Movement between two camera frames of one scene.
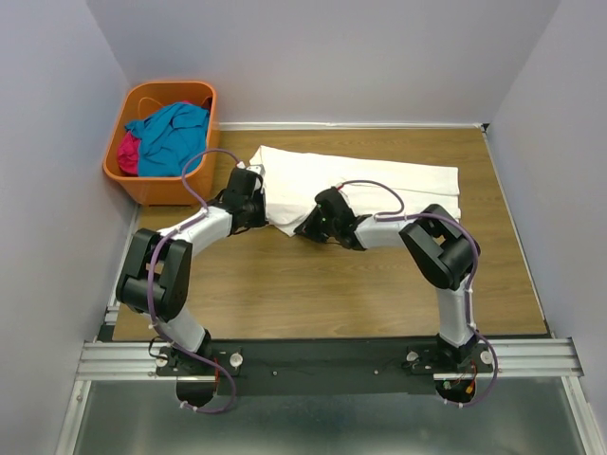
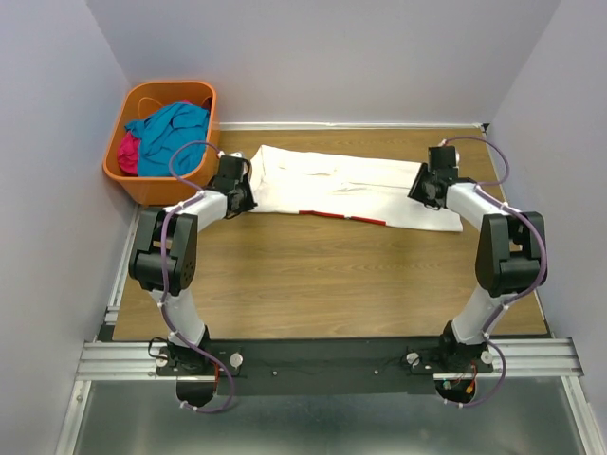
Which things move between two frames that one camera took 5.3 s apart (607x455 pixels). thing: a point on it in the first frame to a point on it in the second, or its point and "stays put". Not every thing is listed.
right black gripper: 312,227 to 424,188
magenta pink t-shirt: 128,154 stays put
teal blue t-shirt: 168,137 stays put
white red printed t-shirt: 372,188 stays put
